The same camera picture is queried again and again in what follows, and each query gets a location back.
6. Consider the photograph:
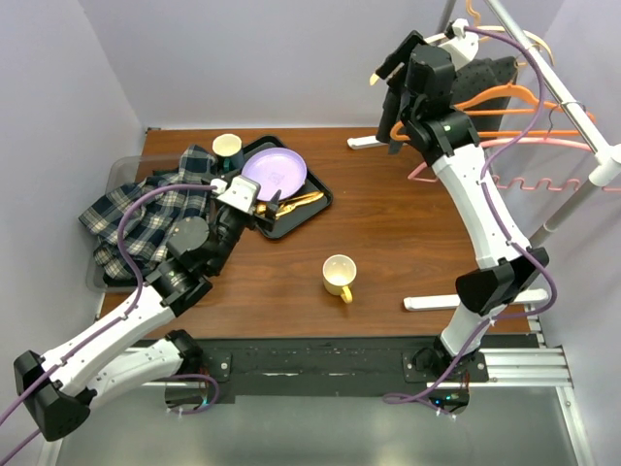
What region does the white wooden hanger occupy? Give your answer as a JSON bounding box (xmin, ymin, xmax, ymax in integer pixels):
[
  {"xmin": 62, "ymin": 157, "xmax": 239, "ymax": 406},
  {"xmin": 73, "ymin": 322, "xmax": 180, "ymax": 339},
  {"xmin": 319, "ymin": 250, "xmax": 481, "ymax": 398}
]
[{"xmin": 367, "ymin": 23, "xmax": 506, "ymax": 87}]

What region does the navy white plaid skirt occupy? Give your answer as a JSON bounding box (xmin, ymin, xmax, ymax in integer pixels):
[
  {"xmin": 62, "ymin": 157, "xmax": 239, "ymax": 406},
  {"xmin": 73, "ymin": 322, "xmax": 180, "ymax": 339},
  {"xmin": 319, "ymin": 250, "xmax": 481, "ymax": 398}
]
[{"xmin": 79, "ymin": 145, "xmax": 215, "ymax": 284}]

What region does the orange hanger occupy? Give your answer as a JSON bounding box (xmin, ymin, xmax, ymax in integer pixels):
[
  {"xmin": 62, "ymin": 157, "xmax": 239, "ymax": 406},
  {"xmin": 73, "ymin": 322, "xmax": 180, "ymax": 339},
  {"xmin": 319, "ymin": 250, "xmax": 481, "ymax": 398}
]
[{"xmin": 390, "ymin": 82, "xmax": 597, "ymax": 145}]

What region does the pink hanger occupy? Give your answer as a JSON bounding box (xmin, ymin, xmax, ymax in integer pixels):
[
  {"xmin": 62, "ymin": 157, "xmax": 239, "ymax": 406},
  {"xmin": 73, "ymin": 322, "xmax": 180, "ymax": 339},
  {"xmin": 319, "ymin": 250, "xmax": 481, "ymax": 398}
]
[{"xmin": 406, "ymin": 137, "xmax": 621, "ymax": 193}]

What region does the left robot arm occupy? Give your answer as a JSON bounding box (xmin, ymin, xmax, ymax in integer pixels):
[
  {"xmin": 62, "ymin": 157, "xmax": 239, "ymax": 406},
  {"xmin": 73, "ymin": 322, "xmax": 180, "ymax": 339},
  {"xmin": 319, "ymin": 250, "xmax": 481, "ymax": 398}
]
[{"xmin": 14, "ymin": 186, "xmax": 281, "ymax": 442}]

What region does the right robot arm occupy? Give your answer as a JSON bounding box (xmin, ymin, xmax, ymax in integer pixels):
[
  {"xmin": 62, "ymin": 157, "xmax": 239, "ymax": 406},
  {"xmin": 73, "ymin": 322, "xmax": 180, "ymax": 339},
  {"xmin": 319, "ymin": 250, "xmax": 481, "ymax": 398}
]
[{"xmin": 370, "ymin": 29, "xmax": 549, "ymax": 382}]

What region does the tan thin hanger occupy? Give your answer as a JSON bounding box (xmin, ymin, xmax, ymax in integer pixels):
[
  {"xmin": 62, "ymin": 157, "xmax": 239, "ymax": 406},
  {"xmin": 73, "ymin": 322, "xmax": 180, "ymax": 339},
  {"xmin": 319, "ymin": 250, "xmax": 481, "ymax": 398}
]
[{"xmin": 464, "ymin": 0, "xmax": 556, "ymax": 67}]

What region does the gold spoon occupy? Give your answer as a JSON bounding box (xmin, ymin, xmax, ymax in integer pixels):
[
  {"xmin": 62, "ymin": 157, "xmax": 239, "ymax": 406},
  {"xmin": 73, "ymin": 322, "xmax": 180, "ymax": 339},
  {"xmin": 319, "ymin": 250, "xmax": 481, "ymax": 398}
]
[{"xmin": 255, "ymin": 202, "xmax": 278, "ymax": 217}]

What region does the gold knife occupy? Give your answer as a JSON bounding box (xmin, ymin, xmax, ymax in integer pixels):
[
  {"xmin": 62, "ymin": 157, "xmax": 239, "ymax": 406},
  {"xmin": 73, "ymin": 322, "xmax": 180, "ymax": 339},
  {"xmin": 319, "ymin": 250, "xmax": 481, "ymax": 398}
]
[{"xmin": 277, "ymin": 190, "xmax": 324, "ymax": 219}]

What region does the black tray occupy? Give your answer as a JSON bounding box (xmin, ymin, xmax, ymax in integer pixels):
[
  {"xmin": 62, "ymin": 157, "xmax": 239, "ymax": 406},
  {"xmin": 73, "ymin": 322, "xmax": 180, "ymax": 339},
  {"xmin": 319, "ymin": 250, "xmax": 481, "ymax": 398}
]
[{"xmin": 217, "ymin": 135, "xmax": 333, "ymax": 240}]

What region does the purple plate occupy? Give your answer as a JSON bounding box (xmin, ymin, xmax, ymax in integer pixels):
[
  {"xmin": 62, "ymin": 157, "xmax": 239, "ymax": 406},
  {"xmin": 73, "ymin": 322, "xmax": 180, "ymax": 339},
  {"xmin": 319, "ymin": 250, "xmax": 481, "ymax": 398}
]
[{"xmin": 242, "ymin": 148, "xmax": 308, "ymax": 201}]

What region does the dark dotted garment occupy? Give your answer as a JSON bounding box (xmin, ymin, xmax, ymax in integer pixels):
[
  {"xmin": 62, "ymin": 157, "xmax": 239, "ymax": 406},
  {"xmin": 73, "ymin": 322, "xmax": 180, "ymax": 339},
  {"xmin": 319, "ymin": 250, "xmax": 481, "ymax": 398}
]
[{"xmin": 376, "ymin": 55, "xmax": 518, "ymax": 156}]

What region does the dark teal cup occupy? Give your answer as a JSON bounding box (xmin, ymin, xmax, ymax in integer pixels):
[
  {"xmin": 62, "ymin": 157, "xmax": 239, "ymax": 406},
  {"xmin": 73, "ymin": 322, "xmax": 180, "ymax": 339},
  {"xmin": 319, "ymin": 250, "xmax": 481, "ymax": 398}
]
[{"xmin": 212, "ymin": 133, "xmax": 245, "ymax": 173}]

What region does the yellow mug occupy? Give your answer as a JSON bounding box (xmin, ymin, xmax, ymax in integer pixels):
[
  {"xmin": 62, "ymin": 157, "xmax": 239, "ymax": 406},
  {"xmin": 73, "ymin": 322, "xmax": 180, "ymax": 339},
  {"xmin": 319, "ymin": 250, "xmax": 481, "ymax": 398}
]
[{"xmin": 322, "ymin": 254, "xmax": 357, "ymax": 304}]

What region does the clear plastic bin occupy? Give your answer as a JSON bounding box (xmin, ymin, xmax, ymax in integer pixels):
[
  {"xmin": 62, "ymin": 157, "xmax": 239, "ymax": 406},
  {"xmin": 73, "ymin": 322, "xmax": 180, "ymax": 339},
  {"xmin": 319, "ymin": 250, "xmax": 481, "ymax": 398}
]
[{"xmin": 88, "ymin": 154, "xmax": 182, "ymax": 293}]

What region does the clothes rack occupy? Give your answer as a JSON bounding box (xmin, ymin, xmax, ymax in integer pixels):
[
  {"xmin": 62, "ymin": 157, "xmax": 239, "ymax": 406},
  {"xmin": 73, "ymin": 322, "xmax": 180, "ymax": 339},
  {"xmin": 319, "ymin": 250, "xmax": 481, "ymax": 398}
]
[{"xmin": 346, "ymin": 0, "xmax": 621, "ymax": 313}]

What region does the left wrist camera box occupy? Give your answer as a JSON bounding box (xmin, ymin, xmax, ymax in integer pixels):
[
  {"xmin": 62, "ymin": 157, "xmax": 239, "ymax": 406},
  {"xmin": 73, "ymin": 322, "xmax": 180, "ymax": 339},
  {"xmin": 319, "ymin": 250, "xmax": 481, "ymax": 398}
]
[{"xmin": 216, "ymin": 175, "xmax": 261, "ymax": 215}]

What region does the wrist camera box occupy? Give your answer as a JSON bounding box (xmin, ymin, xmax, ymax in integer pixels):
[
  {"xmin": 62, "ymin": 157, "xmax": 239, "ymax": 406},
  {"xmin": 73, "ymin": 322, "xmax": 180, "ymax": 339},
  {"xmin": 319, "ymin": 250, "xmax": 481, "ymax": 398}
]
[
  {"xmin": 216, "ymin": 175, "xmax": 261, "ymax": 215},
  {"xmin": 439, "ymin": 18, "xmax": 479, "ymax": 71}
]

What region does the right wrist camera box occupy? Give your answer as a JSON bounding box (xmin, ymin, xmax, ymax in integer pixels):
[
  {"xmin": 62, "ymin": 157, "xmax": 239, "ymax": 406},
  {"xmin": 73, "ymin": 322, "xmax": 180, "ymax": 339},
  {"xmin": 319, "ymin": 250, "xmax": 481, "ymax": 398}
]
[{"xmin": 439, "ymin": 18, "xmax": 479, "ymax": 71}]

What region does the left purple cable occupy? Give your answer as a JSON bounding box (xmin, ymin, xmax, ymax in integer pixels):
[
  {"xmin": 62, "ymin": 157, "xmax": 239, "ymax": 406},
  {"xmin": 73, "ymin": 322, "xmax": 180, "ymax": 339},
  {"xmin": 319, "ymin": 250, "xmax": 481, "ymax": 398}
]
[{"xmin": 0, "ymin": 182, "xmax": 227, "ymax": 462}]

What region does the purple cable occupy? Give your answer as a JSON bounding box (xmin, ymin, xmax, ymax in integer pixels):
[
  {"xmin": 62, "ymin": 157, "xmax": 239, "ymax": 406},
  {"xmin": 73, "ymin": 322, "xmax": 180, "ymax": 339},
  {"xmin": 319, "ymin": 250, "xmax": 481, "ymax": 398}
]
[
  {"xmin": 381, "ymin": 24, "xmax": 559, "ymax": 407},
  {"xmin": 0, "ymin": 182, "xmax": 227, "ymax": 462}
]

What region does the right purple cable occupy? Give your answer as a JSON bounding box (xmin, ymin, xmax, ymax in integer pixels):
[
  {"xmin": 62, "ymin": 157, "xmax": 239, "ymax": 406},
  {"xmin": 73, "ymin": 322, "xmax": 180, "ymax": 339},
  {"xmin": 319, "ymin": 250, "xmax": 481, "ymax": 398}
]
[{"xmin": 381, "ymin": 24, "xmax": 559, "ymax": 407}]

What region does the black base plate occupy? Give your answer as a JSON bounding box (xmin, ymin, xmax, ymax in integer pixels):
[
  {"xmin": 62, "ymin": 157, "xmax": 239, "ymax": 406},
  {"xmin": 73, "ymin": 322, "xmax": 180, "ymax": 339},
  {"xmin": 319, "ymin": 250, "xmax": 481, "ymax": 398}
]
[{"xmin": 164, "ymin": 334, "xmax": 489, "ymax": 407}]

